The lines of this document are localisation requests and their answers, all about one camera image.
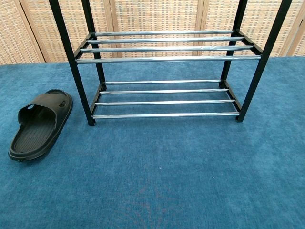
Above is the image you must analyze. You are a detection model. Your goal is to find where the black shoe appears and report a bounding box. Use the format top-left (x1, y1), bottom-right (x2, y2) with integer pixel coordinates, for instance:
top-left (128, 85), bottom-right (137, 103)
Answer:
top-left (8, 89), bottom-right (73, 165)

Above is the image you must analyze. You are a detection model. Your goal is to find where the black and chrome shoe rack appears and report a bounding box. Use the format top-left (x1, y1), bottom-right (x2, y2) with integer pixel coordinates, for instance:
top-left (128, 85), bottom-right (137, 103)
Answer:
top-left (49, 0), bottom-right (293, 126)

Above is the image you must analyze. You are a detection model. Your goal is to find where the woven rattan folding screen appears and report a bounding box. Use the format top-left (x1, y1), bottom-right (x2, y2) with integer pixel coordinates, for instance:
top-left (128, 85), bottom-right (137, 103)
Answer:
top-left (0, 0), bottom-right (305, 65)

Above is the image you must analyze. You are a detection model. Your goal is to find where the blue felt table cover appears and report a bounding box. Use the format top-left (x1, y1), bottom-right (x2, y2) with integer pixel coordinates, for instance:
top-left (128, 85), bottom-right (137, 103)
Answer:
top-left (0, 56), bottom-right (305, 229)

